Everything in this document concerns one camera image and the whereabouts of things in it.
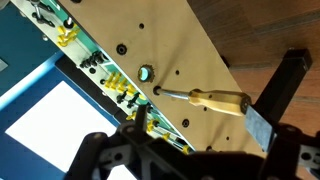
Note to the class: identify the wooden foosball table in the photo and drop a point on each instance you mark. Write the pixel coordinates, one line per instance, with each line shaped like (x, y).
(173, 40)

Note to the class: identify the five black players rod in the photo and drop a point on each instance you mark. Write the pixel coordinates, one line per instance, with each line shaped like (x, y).
(91, 60)

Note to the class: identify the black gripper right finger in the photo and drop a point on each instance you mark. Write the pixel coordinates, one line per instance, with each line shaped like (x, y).
(261, 128)

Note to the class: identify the two yellow players rod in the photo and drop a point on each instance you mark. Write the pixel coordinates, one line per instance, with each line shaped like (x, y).
(151, 126)

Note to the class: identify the round ball entry port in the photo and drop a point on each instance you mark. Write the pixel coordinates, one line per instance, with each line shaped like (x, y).
(146, 73)

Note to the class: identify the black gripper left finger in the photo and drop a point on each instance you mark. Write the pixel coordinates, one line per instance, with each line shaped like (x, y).
(142, 116)

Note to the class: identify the black foosball table leg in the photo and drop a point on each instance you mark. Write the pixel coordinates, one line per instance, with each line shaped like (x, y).
(286, 83)

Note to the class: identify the two black players rod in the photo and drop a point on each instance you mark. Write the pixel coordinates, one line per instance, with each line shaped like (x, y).
(41, 18)

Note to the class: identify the five yellow players rod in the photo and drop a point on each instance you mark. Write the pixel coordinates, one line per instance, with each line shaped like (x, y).
(220, 101)

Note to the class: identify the three yellow players rod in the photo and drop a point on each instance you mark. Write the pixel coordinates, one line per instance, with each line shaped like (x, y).
(62, 40)

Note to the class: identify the three black players rod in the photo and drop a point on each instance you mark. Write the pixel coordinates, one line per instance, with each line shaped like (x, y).
(122, 97)

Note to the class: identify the yellow goalkeeper rod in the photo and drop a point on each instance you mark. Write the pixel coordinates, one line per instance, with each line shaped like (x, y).
(185, 149)

